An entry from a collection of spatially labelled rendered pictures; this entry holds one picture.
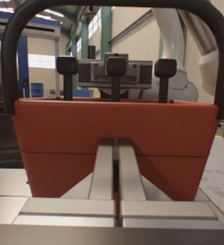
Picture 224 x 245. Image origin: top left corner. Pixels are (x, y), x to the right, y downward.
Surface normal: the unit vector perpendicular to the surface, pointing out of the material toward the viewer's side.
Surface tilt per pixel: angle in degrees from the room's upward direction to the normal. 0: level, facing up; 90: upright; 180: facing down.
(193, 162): 97
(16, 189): 0
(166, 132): 97
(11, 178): 0
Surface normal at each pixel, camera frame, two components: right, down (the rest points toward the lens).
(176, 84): 0.08, 0.00
